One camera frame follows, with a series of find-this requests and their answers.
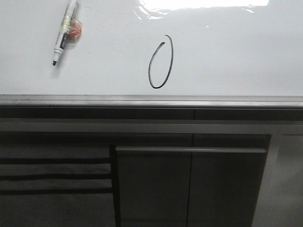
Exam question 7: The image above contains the white whiteboard marker with tape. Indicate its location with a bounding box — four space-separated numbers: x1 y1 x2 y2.
52 0 82 66

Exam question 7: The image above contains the grey cabinet with doors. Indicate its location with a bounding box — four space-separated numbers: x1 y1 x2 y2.
116 134 271 227

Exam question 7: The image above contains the grey drawer unit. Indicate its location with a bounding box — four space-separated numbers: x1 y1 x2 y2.
0 132 121 227

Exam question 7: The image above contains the white whiteboard with aluminium frame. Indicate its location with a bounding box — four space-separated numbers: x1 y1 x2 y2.
0 0 303 109

